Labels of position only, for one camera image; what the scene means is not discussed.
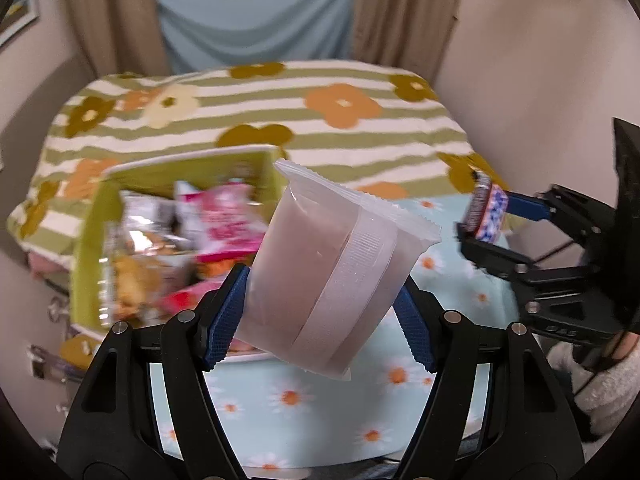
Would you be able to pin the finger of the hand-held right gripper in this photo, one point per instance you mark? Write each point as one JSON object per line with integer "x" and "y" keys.
{"x": 495, "y": 260}
{"x": 525, "y": 205}

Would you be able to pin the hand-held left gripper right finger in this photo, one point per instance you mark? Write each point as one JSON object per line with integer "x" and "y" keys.
{"x": 415, "y": 325}

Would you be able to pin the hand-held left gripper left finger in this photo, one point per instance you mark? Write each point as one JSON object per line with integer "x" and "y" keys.
{"x": 225, "y": 320}

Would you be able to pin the silver white snack packet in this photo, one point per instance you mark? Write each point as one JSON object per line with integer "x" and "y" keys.
{"x": 145, "y": 215}

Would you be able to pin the light blue daisy tablecloth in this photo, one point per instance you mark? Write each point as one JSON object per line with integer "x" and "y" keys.
{"x": 325, "y": 425}

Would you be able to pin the beige curtain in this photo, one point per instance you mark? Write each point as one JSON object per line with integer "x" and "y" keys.
{"x": 110, "y": 15}
{"x": 405, "y": 15}

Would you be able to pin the framed wall picture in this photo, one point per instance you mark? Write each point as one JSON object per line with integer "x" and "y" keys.
{"x": 20, "y": 15}

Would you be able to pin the green cardboard box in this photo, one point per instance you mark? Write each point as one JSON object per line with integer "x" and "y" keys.
{"x": 87, "y": 260}

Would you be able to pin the translucent pink snack packet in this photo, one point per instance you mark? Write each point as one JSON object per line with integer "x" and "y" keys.
{"x": 320, "y": 280}

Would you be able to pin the striped flower blanket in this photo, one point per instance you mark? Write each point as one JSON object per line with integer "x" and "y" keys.
{"x": 350, "y": 150}

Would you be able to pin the small purple white snack packet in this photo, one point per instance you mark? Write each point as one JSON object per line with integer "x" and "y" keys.
{"x": 487, "y": 210}

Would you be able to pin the yellow white snack packet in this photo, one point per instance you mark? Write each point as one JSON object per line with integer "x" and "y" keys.
{"x": 135, "y": 275}

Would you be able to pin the person's right forearm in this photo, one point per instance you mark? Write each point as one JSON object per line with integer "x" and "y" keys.
{"x": 610, "y": 390}

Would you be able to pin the red white snack bag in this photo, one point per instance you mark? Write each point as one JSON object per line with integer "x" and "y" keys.
{"x": 187, "y": 297}

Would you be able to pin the light blue cloth curtain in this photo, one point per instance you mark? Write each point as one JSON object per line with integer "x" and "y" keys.
{"x": 250, "y": 15}

